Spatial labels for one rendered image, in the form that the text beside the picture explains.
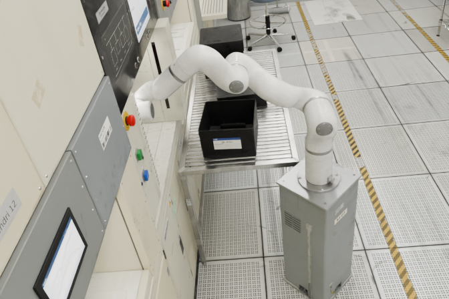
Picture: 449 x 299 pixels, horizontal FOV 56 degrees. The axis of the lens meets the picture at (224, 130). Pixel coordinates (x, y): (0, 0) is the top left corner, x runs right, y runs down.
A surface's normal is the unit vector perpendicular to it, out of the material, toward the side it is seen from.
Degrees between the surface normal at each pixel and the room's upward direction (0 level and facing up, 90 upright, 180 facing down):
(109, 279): 0
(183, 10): 90
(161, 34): 90
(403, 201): 0
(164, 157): 0
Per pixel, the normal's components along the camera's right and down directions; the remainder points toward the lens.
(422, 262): -0.12, -0.81
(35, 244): 0.99, -0.10
